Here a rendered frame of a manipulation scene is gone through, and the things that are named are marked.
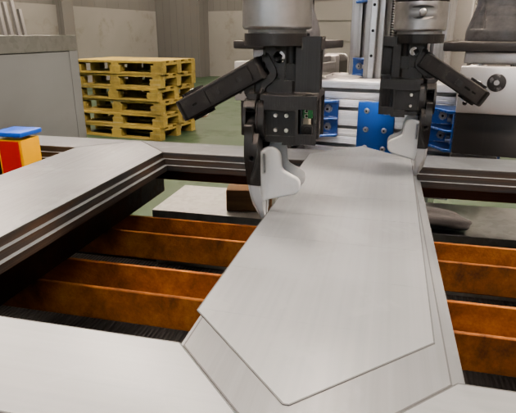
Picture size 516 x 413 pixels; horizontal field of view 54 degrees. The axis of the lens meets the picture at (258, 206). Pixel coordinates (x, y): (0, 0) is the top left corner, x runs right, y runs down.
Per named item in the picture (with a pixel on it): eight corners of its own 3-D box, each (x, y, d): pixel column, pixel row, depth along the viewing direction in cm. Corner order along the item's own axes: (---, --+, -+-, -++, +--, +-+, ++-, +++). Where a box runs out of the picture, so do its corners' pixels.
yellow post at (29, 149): (36, 240, 96) (20, 140, 90) (13, 238, 97) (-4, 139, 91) (52, 230, 100) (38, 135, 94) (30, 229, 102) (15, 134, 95)
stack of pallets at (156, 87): (200, 129, 587) (197, 57, 561) (164, 141, 520) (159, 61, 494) (118, 123, 629) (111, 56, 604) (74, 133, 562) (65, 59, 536)
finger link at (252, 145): (257, 189, 56) (257, 109, 53) (243, 188, 56) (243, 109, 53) (266, 178, 60) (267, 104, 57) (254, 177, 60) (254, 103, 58)
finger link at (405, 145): (384, 172, 81) (389, 115, 79) (423, 174, 80) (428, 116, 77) (384, 177, 79) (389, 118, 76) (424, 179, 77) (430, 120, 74)
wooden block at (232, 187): (272, 203, 117) (272, 183, 115) (271, 212, 111) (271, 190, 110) (229, 202, 117) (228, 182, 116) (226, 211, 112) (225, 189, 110)
